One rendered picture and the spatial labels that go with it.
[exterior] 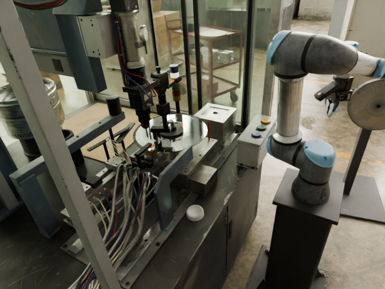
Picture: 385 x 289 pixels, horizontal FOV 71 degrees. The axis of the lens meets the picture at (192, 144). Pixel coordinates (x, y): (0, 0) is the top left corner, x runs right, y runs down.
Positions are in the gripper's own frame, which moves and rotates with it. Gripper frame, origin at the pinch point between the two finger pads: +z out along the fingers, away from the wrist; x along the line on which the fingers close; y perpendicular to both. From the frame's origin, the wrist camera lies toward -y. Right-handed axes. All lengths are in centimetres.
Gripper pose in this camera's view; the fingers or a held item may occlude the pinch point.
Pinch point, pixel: (327, 115)
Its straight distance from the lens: 154.2
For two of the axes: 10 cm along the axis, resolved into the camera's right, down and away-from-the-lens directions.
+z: 0.5, 8.3, 5.5
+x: -1.6, -5.4, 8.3
